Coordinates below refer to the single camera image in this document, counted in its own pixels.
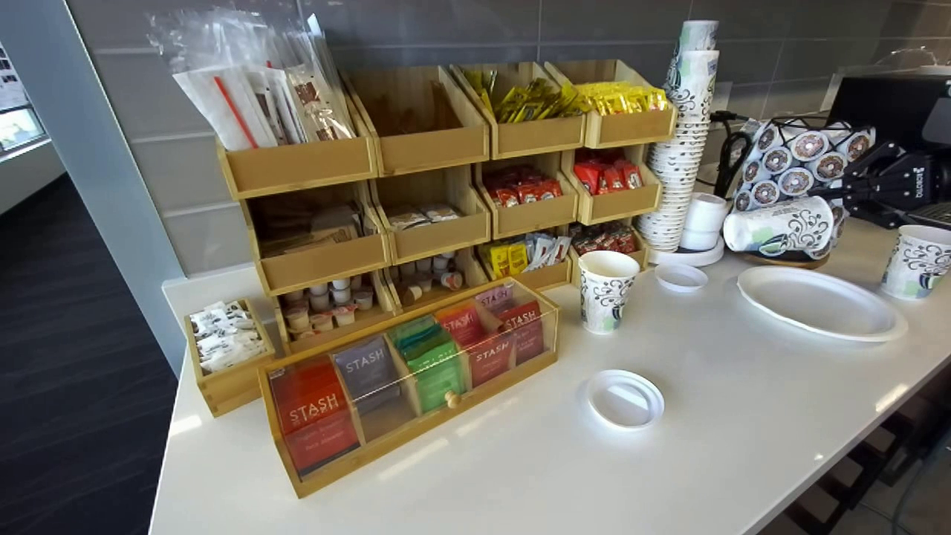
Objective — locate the clear bag white straws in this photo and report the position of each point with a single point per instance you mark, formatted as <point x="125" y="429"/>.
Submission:
<point x="223" y="105"/>

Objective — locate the green Stash tea packets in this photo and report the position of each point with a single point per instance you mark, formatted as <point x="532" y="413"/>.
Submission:
<point x="431" y="367"/>

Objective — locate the small white lid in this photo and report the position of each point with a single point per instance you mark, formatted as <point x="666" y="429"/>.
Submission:
<point x="680" y="276"/>

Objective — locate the small creamer cup group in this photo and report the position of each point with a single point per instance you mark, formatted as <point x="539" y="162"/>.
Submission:
<point x="331" y="298"/>
<point x="431" y="276"/>

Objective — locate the bamboo storage bin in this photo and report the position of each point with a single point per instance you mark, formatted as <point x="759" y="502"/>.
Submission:
<point x="550" y="274"/>
<point x="633" y="129"/>
<point x="642" y="254"/>
<point x="392" y="283"/>
<point x="536" y="215"/>
<point x="299" y="167"/>
<point x="328" y="337"/>
<point x="434" y="150"/>
<point x="539" y="136"/>
<point x="618" y="202"/>
<point x="316" y="269"/>
<point x="441" y="239"/>

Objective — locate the white oval plate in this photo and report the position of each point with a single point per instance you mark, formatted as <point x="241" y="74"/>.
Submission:
<point x="822" y="307"/>

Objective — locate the red Stash tea packets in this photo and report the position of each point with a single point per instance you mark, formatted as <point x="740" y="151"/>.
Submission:
<point x="312" y="417"/>
<point x="480" y="344"/>

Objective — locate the black coffee machine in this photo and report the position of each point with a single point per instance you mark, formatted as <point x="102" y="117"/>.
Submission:
<point x="871" y="105"/>

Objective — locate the brown packet pile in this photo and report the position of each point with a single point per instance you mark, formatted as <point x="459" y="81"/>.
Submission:
<point x="328" y="230"/>

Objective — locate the yellow green sachet pile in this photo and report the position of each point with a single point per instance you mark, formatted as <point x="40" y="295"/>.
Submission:
<point x="520" y="98"/>

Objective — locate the bamboo tea box clear lid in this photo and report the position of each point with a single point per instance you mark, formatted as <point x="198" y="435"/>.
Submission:
<point x="397" y="435"/>

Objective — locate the yellow tea packet pile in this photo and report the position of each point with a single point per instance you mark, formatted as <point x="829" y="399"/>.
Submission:
<point x="516" y="257"/>

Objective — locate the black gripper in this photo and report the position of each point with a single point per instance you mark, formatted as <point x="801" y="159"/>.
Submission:
<point x="900" y="182"/>

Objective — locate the red sachet pile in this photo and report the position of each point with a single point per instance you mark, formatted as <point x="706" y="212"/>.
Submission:
<point x="520" y="185"/>
<point x="605" y="172"/>

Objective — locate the clear bag wooden stirrers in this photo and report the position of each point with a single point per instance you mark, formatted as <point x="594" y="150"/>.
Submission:
<point x="312" y="98"/>

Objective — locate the bright yellow sachet pile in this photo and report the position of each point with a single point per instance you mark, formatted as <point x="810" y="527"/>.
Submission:
<point x="618" y="95"/>

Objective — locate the white creamer packet pile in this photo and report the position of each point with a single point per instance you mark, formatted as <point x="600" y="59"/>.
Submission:
<point x="226" y="337"/>

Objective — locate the white plastic cup lid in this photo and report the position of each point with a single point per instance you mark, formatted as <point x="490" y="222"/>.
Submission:
<point x="625" y="399"/>

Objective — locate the bright window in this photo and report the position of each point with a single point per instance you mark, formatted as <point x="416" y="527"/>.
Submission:
<point x="19" y="129"/>

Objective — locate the dark red packet pile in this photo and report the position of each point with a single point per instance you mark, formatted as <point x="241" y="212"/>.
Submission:
<point x="609" y="239"/>

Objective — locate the swirl print paper cup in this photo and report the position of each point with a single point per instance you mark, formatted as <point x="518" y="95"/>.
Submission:
<point x="915" y="269"/>
<point x="606" y="298"/>
<point x="783" y="225"/>

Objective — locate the maroon tea packets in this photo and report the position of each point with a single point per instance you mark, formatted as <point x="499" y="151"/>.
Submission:
<point x="520" y="321"/>

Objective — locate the small open bamboo box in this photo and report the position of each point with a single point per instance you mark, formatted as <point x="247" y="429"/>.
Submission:
<point x="226" y="389"/>

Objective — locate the tall paper cup stack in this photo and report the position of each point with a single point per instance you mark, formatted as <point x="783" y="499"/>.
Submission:
<point x="685" y="150"/>
<point x="698" y="32"/>

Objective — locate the grey Stash tea packets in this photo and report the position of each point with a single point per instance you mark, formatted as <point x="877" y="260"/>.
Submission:
<point x="368" y="380"/>

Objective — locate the white lid stack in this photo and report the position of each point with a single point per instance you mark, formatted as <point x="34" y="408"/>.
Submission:
<point x="706" y="222"/>

